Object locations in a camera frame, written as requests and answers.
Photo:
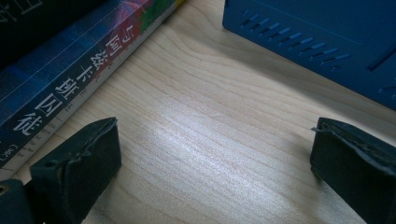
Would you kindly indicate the black hardcover book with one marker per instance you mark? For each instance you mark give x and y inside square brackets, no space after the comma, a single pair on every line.
[31,25]

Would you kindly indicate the yellow paperback book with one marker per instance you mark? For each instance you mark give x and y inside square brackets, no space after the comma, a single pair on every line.
[46,127]

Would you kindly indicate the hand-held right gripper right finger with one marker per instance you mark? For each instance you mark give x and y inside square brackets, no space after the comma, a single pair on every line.
[355,168]

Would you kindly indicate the blue illustrated cover book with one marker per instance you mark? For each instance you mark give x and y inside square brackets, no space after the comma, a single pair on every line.
[77,71]

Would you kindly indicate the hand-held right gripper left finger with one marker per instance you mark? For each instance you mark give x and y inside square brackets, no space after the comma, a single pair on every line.
[87,168]

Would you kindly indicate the blue plastic file rack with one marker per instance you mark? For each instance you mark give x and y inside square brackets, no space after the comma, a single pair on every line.
[311,25]

